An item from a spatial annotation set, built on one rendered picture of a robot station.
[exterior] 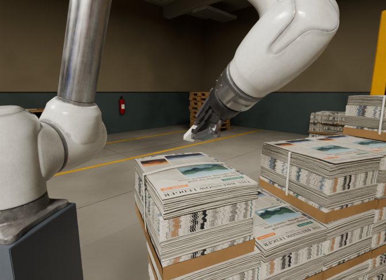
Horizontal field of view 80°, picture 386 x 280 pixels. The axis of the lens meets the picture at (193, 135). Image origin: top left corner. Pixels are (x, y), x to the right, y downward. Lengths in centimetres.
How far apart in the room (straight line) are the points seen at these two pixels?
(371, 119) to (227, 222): 106
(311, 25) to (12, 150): 60
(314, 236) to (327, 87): 690
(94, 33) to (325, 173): 87
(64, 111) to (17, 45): 641
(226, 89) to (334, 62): 733
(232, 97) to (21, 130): 46
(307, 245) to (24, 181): 87
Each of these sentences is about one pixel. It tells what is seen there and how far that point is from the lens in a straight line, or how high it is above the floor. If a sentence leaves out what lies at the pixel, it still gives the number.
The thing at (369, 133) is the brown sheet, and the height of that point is 109.
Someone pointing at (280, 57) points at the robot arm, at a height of 136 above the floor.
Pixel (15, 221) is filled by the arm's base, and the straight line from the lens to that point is 68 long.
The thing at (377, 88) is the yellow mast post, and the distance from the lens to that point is 212.
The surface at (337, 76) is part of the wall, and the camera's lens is 766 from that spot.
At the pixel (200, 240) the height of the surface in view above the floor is 92.
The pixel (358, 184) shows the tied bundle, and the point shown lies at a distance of 111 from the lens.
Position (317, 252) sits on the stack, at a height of 74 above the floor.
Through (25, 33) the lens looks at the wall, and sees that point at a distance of 719.
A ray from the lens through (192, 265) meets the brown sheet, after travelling 70.
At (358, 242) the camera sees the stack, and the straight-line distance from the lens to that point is 122.
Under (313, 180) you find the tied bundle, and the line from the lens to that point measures 100.
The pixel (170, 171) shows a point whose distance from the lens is 75.
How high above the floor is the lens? 131
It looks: 11 degrees down
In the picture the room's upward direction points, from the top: straight up
